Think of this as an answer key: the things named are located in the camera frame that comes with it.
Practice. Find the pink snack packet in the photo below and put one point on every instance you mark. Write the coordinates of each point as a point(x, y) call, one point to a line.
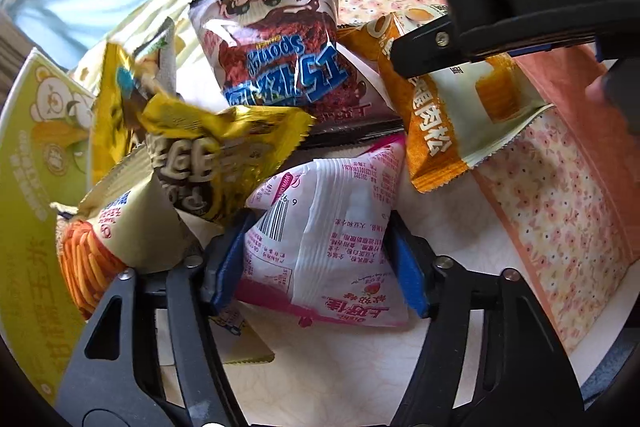
point(325, 227)

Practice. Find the yellow snack packet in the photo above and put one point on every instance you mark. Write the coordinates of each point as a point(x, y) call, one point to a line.
point(210, 142)

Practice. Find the orange and white cake packet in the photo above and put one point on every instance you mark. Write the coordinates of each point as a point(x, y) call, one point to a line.
point(450, 132)

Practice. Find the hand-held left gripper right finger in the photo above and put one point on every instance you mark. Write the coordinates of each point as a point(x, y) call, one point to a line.
point(407, 267)

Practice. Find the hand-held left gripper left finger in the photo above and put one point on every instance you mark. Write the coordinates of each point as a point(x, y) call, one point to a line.
point(227, 267)

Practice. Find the brown chocolate snack packet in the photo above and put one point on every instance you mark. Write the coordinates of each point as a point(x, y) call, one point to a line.
point(280, 57)

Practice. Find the white folding table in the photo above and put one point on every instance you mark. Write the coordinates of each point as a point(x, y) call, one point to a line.
point(450, 227)

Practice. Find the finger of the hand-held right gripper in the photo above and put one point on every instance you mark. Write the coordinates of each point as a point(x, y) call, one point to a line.
point(420, 52)

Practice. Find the person's right hand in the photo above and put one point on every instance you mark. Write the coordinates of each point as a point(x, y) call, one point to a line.
point(617, 97)

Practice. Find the orange sticks snack packet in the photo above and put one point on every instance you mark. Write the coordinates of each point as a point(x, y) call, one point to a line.
point(100, 257)

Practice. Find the green cardboard box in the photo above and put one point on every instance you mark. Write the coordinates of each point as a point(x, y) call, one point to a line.
point(35, 187)

